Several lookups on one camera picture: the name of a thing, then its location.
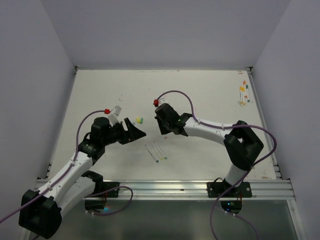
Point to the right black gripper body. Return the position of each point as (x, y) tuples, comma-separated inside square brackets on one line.
[(164, 125)]

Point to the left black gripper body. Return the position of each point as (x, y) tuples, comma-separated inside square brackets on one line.
[(116, 133)]

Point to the light green cap marker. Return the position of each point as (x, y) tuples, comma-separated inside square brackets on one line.
[(162, 153)]

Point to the teal green marker pen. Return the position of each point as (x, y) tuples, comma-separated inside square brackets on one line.
[(152, 155)]

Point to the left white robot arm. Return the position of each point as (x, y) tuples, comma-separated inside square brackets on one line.
[(43, 210)]

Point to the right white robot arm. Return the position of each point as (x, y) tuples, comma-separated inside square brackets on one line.
[(243, 146)]

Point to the orange cap marker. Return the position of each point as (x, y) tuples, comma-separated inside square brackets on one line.
[(245, 89)]

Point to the dark green cap marker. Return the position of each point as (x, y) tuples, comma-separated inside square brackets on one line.
[(248, 98)]

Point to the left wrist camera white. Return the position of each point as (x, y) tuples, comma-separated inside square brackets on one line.
[(113, 116)]

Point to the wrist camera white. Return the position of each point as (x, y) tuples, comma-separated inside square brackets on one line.
[(162, 101), (113, 116)]

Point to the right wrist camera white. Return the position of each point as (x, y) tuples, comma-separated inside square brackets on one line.
[(162, 101)]

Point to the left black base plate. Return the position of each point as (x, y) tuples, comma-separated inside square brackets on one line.
[(105, 190)]

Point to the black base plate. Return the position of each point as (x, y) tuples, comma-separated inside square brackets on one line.
[(214, 189), (105, 190)]

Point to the aluminium rail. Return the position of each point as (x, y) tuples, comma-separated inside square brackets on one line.
[(197, 190)]

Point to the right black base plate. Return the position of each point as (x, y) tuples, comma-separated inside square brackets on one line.
[(214, 189)]

